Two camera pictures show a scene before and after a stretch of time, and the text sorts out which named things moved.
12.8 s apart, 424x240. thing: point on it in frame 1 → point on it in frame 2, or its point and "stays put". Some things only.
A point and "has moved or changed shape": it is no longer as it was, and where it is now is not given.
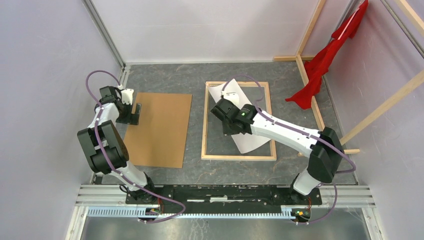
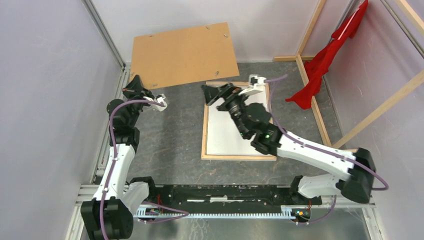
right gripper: x=227 y=131 → x=231 y=92
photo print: x=228 y=89 has moved or changed shape
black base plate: x=222 y=199 stays put
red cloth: x=317 y=67 stays put
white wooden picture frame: x=205 y=157 stays put
